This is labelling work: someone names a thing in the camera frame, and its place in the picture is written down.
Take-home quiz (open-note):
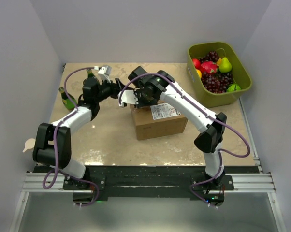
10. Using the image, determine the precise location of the brown cardboard express box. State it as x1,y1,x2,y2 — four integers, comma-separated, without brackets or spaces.
130,100,188,140

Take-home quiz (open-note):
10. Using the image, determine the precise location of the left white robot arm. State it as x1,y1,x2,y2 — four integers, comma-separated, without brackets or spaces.
33,78,125,189

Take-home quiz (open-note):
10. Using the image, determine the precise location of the white shipping label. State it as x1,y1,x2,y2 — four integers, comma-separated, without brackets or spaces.
150,103,181,120

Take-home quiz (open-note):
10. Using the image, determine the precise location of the red apple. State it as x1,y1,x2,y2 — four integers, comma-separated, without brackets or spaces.
192,58,201,69

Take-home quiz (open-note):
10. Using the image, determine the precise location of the green round fruit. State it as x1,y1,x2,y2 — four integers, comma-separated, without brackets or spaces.
226,83,241,92

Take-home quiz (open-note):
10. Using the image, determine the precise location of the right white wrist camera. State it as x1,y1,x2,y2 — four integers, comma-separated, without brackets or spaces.
118,90,138,108

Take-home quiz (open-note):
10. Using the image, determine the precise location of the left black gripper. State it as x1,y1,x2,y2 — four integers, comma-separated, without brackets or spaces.
94,76,133,103

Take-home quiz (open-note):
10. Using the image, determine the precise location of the orange fruit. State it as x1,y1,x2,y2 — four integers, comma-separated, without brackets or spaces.
196,69,202,79

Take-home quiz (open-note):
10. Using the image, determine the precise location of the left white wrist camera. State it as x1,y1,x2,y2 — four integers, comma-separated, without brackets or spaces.
94,65,112,83

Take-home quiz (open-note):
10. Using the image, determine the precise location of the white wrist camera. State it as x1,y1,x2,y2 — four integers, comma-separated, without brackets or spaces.
94,65,112,83
118,90,138,108

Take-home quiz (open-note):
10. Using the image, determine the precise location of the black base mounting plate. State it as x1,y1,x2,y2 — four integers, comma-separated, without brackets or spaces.
33,165,260,202

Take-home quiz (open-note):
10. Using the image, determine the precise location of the beige pump dispenser bottle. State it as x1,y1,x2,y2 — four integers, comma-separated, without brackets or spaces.
22,138,36,153

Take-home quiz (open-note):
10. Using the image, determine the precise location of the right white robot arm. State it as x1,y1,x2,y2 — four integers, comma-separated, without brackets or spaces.
128,66,227,190

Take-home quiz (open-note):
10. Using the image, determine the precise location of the near green glass bottle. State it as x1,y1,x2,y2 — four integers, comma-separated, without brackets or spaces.
58,87,77,111

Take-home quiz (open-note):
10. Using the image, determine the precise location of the pink dragon fruit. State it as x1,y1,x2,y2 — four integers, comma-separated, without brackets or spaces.
199,61,218,75

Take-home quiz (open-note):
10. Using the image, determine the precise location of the far green glass bottle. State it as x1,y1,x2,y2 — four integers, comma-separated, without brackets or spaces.
86,68,97,80

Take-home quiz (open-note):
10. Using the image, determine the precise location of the green pear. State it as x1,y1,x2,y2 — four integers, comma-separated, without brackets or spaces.
218,57,232,73

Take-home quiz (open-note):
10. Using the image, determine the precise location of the green plastic fruit bin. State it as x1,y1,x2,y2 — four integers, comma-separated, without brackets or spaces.
187,42,252,108

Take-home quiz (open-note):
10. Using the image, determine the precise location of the upper dark grape bunch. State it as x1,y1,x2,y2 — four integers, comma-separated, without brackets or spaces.
199,51,219,63

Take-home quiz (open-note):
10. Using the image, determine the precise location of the dark grape bunch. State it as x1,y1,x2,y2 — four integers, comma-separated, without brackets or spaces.
201,72,234,94
199,51,219,63

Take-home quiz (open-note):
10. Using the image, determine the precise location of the lower dark grape bunch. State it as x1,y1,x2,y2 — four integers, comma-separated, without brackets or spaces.
201,72,234,94

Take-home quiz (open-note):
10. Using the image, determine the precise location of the green glass bottle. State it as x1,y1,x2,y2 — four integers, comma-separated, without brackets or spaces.
58,87,77,111
86,68,97,80

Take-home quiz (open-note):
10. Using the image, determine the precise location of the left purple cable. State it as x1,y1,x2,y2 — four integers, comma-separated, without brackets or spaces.
43,66,99,189

